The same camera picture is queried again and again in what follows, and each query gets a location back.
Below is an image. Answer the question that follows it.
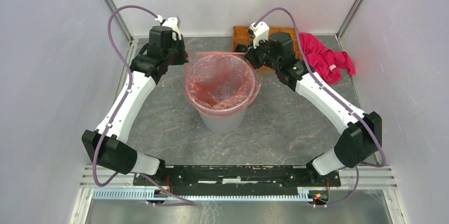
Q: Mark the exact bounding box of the pink crumpled cloth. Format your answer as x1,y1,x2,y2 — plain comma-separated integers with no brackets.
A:
299,32,356,84

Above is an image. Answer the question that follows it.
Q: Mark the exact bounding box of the grey plastic trash bin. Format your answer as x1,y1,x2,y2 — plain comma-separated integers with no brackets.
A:
185,53,257,135

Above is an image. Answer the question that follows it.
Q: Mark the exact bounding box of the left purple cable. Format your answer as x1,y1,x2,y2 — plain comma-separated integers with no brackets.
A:
92,5,195,207

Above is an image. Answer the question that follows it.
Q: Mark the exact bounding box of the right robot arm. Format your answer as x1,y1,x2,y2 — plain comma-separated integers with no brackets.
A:
245,32,382,186

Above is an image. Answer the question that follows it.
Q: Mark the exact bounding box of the red translucent trash bag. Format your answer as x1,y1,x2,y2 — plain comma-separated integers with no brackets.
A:
182,51,263,119

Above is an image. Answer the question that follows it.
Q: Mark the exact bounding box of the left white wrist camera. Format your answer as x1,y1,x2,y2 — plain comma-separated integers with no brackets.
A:
155,15,183,40

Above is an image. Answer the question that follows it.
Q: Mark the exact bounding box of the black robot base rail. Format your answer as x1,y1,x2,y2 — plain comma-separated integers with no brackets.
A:
151,165,342,196

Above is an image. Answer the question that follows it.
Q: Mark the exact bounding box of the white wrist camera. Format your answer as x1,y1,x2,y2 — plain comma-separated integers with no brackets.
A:
155,15,183,40
248,21,270,49

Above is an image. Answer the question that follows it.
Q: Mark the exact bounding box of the white slotted cable duct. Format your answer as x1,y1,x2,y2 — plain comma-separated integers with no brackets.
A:
93,188,315,202

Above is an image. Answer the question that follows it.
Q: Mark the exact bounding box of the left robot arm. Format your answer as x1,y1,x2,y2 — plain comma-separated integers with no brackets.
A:
82,25,187,186

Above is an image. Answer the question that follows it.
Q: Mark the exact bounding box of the orange compartment tray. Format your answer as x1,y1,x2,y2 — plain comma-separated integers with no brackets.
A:
233,26,307,78

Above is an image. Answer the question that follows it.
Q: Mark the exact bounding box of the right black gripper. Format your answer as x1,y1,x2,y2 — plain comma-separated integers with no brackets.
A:
245,35,281,71

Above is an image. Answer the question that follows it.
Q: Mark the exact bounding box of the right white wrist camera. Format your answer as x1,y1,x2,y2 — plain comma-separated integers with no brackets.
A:
248,21,270,49

